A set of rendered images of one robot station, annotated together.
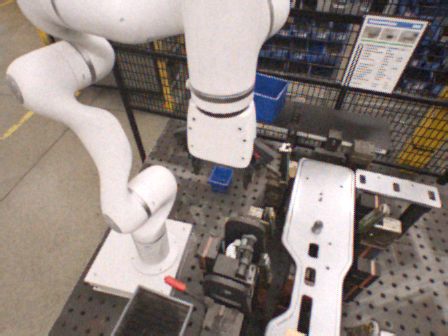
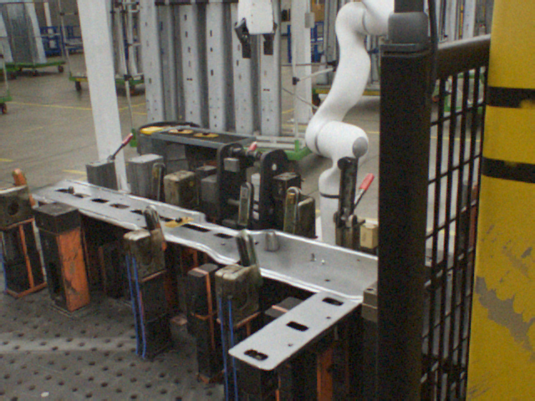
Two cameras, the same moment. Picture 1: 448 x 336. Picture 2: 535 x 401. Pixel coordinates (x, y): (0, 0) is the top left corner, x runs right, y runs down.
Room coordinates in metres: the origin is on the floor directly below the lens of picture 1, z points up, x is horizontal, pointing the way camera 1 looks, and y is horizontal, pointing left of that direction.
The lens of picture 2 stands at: (0.97, -1.62, 1.59)
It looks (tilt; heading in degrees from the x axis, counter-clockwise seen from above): 18 degrees down; 112
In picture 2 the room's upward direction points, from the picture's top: 3 degrees counter-clockwise
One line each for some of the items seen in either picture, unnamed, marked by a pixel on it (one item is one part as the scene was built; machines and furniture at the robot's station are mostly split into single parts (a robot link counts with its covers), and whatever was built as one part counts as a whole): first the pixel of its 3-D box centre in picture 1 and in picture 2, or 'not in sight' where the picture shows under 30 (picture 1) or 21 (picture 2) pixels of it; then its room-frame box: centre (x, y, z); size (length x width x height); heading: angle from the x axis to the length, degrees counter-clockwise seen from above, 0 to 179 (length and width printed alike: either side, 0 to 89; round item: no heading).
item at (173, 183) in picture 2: not in sight; (184, 230); (0.03, 0.00, 0.89); 0.13 x 0.11 x 0.38; 71
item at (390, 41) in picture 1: (379, 56); not in sight; (1.06, -0.63, 1.30); 0.23 x 0.02 x 0.31; 71
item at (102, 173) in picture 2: not in sight; (106, 209); (-0.37, 0.15, 0.88); 0.11 x 0.10 x 0.36; 71
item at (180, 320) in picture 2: not in sight; (187, 271); (0.14, -0.19, 0.84); 0.13 x 0.05 x 0.29; 71
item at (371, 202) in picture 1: (358, 221); (291, 366); (0.58, -0.55, 0.84); 0.11 x 0.10 x 0.28; 71
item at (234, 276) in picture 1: (235, 284); (253, 225); (0.30, -0.04, 0.94); 0.18 x 0.13 x 0.49; 161
